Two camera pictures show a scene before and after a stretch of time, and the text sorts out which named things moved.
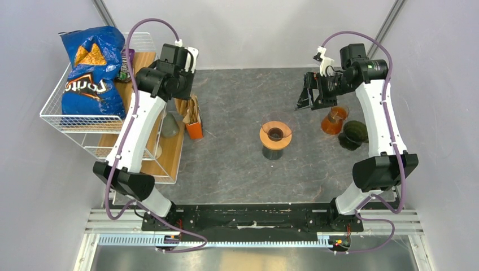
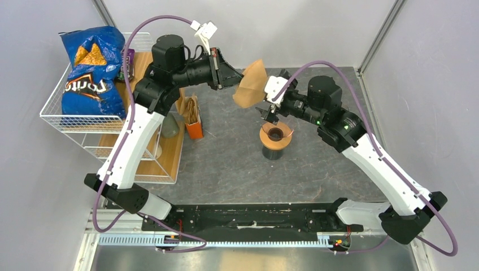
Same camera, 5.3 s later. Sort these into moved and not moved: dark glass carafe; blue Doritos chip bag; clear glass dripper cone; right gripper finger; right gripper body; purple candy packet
Moved: right gripper body; right gripper finger
Not moved: clear glass dripper cone; blue Doritos chip bag; purple candy packet; dark glass carafe
